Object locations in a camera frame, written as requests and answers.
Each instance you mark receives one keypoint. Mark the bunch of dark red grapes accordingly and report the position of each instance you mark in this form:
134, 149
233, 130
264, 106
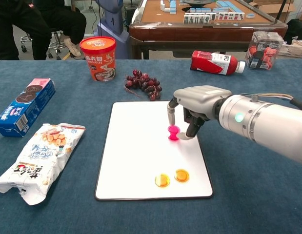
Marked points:
143, 83

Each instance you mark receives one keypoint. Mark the orange instant noodle cup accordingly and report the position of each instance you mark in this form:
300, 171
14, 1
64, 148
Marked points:
98, 61

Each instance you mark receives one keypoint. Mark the blue table cloth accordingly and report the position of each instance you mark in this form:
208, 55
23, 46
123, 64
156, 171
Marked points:
150, 219

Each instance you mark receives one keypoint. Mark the stack of blue white tiles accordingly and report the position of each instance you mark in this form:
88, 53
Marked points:
169, 6

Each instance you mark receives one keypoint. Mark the black bag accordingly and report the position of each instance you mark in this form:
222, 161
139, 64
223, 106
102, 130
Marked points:
297, 29

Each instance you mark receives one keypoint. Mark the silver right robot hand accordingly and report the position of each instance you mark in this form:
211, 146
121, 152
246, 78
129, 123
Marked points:
202, 97

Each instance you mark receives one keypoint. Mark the orange disc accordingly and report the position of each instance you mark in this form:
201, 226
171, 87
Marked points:
162, 180
181, 175

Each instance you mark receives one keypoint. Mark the blue grey machine base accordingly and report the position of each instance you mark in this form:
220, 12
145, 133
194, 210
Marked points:
111, 26

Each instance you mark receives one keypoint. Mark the blue cookie box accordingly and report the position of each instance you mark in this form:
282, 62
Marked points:
24, 107

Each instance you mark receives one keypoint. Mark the row of red-faced mahjong tiles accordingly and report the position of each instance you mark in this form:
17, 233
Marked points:
230, 16

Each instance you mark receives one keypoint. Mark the chrome stool with black seat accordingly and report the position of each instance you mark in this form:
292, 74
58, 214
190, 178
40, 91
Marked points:
24, 39
55, 44

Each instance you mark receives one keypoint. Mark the person in black trousers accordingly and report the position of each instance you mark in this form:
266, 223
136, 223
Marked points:
14, 24

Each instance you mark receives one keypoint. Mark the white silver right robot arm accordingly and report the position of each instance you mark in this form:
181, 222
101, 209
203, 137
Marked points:
267, 124

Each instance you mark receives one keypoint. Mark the row of blue-backed mahjong tiles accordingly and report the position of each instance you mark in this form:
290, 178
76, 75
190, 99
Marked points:
207, 10

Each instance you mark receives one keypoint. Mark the brown mahjong table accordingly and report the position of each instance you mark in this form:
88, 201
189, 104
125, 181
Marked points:
202, 34

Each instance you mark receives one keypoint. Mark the white snack bag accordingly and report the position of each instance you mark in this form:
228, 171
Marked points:
41, 158

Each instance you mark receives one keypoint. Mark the row of green-faced mahjong tiles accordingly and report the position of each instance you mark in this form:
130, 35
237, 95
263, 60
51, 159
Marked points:
199, 19

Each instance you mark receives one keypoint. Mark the red juice bottle white cap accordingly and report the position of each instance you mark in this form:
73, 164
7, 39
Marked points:
214, 63

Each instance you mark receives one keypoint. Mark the white plastic basket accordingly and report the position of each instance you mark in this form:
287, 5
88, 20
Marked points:
294, 51

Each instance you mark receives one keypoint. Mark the slanted row of blue tiles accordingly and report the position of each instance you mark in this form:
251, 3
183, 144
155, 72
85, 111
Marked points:
228, 5

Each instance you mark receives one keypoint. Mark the white rectangular board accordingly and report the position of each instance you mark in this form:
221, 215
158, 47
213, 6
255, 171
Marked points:
136, 156

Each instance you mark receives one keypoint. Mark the single blue white mahjong tile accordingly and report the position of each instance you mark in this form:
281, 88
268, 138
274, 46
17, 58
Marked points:
250, 15

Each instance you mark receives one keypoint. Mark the thin black pole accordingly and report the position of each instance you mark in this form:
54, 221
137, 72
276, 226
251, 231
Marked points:
283, 9

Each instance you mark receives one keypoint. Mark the clear box with red toy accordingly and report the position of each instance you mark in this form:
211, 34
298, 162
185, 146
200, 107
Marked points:
263, 53

